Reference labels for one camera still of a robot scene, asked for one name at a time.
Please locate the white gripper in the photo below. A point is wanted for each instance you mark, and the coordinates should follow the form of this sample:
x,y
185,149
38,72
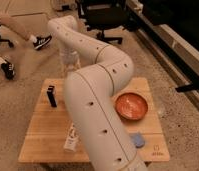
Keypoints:
x,y
69,57

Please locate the translucent white ceramic cup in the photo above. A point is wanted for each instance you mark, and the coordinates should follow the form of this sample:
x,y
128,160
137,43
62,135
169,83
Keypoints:
x,y
70,68

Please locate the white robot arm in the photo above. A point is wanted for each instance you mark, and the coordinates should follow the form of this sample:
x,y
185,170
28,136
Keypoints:
x,y
87,95

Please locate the black rectangular eraser block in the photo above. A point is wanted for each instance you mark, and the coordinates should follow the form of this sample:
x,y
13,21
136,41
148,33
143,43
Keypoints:
x,y
51,95

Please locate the orange ceramic bowl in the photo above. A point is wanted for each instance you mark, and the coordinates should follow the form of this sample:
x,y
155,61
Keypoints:
x,y
131,106

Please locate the black white sneaker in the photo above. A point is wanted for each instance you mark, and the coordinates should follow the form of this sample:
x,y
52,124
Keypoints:
x,y
8,69
41,42

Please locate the black office chair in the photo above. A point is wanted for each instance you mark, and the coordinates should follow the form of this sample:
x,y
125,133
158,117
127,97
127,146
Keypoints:
x,y
105,15

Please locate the white plastic bottle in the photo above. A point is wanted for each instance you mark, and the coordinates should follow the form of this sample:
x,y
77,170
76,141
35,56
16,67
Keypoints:
x,y
71,139

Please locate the wooden table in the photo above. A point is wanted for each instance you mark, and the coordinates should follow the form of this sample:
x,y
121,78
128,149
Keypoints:
x,y
48,128

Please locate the person's leg tan trousers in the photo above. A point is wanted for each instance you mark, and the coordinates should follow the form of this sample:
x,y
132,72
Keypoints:
x,y
9,22

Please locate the blue sponge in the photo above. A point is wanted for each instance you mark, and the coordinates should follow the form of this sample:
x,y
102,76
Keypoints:
x,y
138,140

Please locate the long dark workbench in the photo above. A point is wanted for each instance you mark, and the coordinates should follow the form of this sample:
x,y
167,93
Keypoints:
x,y
180,59

